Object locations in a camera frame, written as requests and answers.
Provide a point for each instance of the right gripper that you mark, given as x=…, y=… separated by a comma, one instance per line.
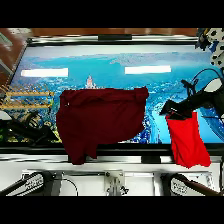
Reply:
x=176, y=109

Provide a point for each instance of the red garment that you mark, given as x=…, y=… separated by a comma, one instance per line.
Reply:
x=187, y=143

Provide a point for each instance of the dark red T-shirt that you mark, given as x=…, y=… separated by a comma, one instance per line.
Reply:
x=100, y=120

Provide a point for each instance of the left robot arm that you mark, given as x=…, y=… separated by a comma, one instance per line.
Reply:
x=23, y=128

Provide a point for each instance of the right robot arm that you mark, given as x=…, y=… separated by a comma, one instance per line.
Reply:
x=210, y=96

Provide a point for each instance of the black and white spotted garment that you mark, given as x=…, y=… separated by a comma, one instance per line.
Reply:
x=215, y=43

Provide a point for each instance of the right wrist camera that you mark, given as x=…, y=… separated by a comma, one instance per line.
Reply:
x=188, y=87

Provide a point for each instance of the silver frame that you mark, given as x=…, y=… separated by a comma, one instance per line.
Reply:
x=100, y=168

